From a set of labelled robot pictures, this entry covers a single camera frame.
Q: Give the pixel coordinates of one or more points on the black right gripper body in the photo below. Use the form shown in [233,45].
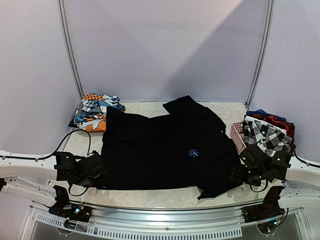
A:
[235,174]

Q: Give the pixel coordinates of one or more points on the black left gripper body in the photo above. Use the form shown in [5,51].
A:
[90,181]

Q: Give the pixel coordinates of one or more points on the black t-shirt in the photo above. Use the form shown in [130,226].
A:
[187,147]

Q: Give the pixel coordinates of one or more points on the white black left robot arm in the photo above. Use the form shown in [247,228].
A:
[16,170]

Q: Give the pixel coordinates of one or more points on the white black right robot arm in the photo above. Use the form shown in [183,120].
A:
[301,179]

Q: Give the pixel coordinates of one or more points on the pink plastic laundry basket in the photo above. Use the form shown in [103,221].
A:
[237,135]

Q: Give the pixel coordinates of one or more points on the black white checked shirt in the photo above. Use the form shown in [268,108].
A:
[269,138]

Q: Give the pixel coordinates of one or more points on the red black plaid shirt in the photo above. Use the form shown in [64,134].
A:
[283,124]

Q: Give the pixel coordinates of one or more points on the blue plaid garment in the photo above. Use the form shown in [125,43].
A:
[262,112]

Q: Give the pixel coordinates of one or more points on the colourful patterned folded shorts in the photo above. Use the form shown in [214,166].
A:
[91,113]

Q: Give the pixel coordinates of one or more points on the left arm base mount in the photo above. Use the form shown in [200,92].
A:
[65,209]

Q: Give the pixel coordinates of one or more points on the left aluminium frame post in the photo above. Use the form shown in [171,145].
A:
[69,47]

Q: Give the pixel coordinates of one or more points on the aluminium frame post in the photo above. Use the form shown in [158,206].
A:
[69,47]
[262,52]

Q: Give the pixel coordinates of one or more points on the front aluminium rail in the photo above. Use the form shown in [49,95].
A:
[127,223]

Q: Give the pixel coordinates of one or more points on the right aluminium frame post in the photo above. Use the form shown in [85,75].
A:
[262,52]

